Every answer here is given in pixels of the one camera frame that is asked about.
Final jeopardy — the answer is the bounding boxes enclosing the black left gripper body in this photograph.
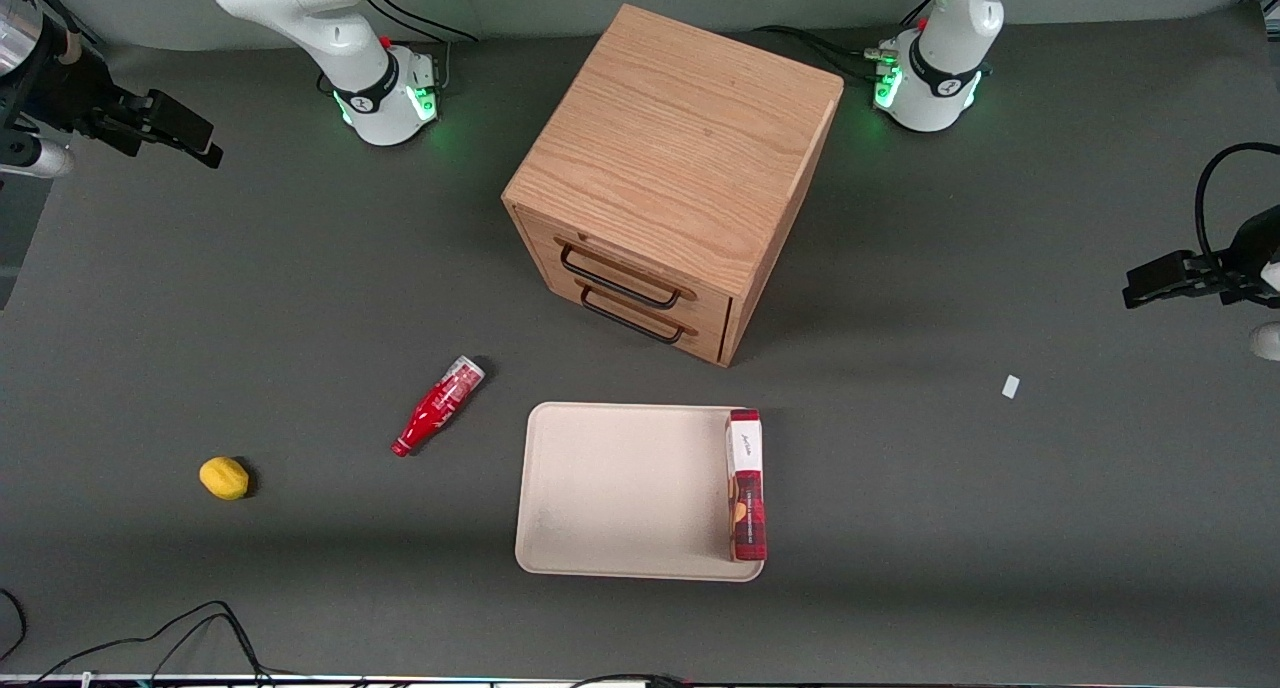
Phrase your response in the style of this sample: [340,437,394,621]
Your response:
[1198,204,1280,307]

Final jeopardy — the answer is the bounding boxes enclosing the wooden drawer cabinet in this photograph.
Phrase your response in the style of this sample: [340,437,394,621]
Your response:
[502,4,845,369]

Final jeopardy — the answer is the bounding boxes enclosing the black table edge cable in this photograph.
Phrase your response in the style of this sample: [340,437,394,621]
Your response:
[568,672,693,688]
[28,600,276,688]
[0,588,28,665]

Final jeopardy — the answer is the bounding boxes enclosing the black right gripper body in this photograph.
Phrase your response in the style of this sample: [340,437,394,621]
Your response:
[0,23,153,159]

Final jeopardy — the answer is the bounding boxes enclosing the yellow lemon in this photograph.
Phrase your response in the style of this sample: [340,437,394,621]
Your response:
[199,456,251,501]

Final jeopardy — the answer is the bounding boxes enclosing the black metal drawer handle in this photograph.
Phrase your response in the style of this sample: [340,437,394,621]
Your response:
[578,286,693,346]
[558,242,688,311]

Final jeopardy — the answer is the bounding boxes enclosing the beige plastic tray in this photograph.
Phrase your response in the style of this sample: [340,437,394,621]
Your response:
[514,401,768,582]

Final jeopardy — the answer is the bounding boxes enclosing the black arm base cable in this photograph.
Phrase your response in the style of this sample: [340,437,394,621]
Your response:
[750,24,901,85]
[365,0,481,45]

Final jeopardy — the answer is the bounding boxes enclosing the red cookie box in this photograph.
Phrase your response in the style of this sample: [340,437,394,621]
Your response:
[724,409,768,563]

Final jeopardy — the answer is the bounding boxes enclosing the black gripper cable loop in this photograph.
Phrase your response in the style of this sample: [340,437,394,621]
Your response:
[1194,142,1280,269]

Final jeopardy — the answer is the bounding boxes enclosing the red coke bottle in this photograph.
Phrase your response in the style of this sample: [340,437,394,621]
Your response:
[390,355,488,459]

